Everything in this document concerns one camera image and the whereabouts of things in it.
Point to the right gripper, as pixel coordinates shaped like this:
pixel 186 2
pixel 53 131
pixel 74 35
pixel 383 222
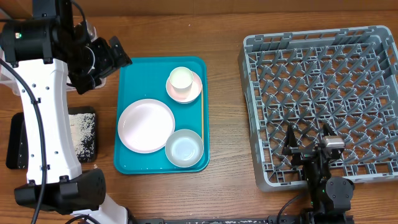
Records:
pixel 306 156

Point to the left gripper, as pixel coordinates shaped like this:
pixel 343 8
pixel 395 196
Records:
pixel 111 63

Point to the rice pile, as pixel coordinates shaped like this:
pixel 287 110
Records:
pixel 82 127

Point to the large white plate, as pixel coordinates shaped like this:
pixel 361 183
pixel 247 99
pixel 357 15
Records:
pixel 145 126

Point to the white cup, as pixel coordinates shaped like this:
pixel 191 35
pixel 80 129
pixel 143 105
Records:
pixel 181 79

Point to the grey bowl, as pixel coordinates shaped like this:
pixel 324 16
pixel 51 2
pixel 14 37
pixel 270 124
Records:
pixel 184 148

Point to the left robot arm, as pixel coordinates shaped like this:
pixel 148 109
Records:
pixel 45 54

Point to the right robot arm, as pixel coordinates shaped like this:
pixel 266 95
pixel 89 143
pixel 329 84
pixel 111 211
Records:
pixel 330 195

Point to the black food waste tray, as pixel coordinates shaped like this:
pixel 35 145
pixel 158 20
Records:
pixel 17 152

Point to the grey dishwasher rack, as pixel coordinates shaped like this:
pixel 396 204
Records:
pixel 346 78

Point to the clear plastic waste bin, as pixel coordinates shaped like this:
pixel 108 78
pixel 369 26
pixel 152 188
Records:
pixel 8 80

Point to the teal serving tray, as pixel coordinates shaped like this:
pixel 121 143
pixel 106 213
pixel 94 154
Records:
pixel 146 79

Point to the small pink saucer plate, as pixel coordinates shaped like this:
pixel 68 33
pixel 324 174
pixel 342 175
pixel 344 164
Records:
pixel 194 92

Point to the wooden chopstick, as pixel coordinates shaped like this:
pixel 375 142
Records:
pixel 202 116

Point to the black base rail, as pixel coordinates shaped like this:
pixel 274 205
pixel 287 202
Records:
pixel 217 221

